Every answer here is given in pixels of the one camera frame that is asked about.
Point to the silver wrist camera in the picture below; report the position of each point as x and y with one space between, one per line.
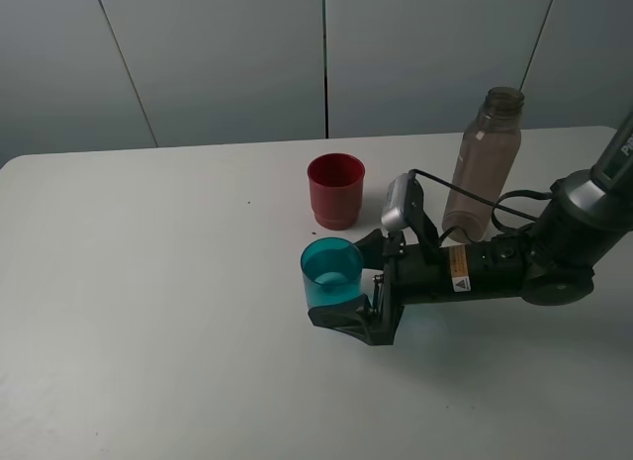
404 209

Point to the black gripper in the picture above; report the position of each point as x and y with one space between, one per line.
459 274

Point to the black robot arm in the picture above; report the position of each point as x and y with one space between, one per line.
362 288

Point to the red plastic cup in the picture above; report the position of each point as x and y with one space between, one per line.
336 189

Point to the brown translucent plastic bottle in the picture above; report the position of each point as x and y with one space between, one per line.
488 149

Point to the teal translucent plastic cup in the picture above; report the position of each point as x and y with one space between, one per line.
332 271

